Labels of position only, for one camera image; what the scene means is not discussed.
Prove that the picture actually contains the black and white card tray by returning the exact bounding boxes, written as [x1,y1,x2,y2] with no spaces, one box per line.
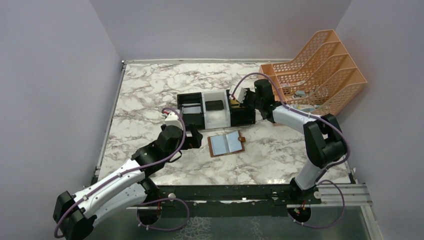
[176,90,256,130]

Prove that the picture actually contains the brown leather card holder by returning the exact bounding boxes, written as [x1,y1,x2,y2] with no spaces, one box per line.
[207,130,246,158]

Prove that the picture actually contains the orange plastic file organizer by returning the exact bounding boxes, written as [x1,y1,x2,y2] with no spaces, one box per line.
[259,29,367,116]

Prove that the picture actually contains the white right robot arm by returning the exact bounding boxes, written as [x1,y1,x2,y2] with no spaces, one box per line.
[229,79,348,199]

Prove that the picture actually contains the silver card in tray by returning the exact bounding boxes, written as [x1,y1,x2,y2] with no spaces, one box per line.
[181,105,202,114]

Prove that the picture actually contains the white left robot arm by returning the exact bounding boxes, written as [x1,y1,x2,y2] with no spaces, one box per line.
[53,124,203,240]

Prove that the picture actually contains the gold card in tray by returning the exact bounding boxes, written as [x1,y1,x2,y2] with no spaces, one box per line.
[229,99,240,108]

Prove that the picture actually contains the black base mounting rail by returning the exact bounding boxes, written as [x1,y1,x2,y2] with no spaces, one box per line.
[77,183,374,210]

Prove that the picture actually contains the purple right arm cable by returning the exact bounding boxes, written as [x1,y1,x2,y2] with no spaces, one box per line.
[229,72,351,229]

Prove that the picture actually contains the black card in tray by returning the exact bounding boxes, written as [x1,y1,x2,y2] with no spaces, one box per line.
[205,100,224,111]

